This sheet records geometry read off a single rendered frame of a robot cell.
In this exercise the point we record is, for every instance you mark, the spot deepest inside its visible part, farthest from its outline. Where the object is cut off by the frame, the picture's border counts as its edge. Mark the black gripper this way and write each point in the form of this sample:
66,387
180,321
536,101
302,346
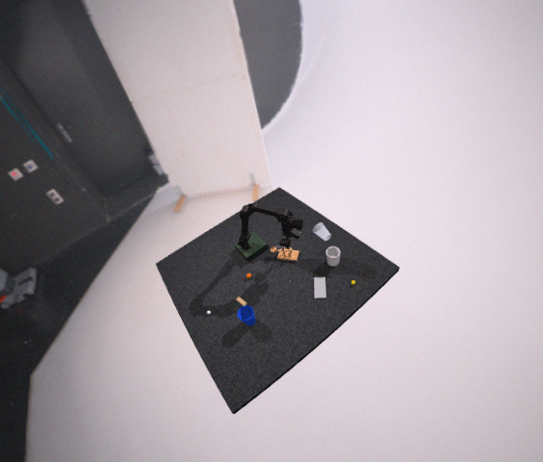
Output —
286,242

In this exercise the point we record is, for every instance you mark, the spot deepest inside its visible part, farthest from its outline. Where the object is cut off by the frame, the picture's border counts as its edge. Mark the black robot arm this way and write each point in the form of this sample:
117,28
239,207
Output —
282,214

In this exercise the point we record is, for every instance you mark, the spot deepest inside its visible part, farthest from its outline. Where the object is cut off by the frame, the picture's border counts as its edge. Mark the white ribbed cup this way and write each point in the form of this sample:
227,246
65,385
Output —
321,231

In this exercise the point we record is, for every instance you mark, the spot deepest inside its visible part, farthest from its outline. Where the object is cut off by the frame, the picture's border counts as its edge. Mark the white mug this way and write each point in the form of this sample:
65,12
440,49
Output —
333,256

